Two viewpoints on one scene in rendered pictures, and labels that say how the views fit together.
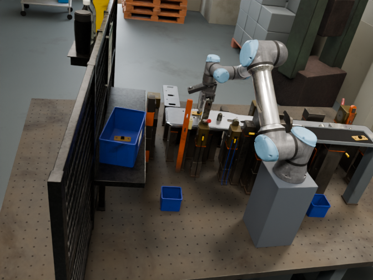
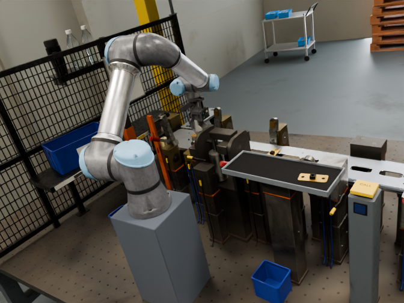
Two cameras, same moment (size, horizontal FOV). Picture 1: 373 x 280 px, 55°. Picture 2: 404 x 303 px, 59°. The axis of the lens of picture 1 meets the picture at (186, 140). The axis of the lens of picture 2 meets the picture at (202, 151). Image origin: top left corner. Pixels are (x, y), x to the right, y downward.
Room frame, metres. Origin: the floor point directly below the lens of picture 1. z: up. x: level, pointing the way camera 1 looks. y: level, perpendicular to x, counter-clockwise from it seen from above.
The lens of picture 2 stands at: (0.96, -1.47, 1.77)
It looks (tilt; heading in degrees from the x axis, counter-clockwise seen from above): 26 degrees down; 55
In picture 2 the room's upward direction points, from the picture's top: 13 degrees counter-clockwise
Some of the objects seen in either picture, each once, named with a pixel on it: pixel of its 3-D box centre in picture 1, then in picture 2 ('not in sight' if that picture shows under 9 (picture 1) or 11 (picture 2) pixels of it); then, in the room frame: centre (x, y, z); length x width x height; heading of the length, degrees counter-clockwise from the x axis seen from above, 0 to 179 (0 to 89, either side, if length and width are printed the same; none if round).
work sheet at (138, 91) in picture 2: (108, 54); (124, 77); (1.89, 0.51, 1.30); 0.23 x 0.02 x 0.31; 11
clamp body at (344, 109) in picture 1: (337, 130); not in sight; (2.30, -1.05, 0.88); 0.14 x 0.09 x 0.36; 11
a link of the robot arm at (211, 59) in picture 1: (212, 65); not in sight; (1.95, -0.07, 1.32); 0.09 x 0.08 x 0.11; 26
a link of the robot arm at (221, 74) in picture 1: (222, 73); (184, 85); (1.87, -0.13, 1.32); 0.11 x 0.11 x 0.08; 26
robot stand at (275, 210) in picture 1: (277, 204); (164, 249); (1.37, -0.50, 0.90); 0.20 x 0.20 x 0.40; 18
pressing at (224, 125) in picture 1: (274, 124); (277, 154); (2.00, -0.53, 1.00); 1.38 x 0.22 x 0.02; 101
